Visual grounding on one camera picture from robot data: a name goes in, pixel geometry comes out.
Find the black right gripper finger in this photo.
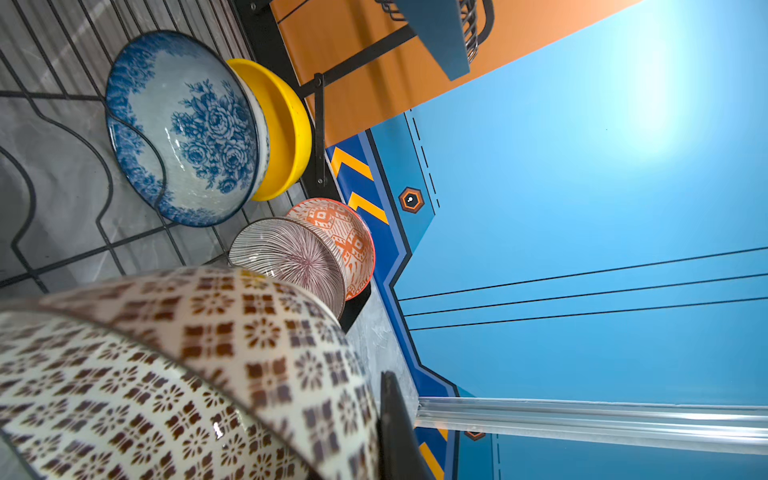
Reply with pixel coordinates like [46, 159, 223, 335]
[379, 371, 432, 480]

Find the orange patterned bowl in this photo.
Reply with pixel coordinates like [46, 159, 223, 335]
[287, 198, 376, 300]

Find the brown patterned bowl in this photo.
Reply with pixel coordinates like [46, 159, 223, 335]
[1, 267, 381, 479]

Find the pink striped bowl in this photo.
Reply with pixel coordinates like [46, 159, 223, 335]
[228, 217, 347, 318]

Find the yellow bowl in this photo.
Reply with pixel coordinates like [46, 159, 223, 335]
[227, 59, 313, 202]

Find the blue floral bowl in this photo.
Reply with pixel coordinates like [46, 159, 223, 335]
[106, 30, 270, 227]

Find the aluminium right corner post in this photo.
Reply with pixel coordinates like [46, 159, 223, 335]
[415, 397, 767, 456]

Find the black wire dish rack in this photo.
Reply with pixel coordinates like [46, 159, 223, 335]
[0, 0, 496, 334]

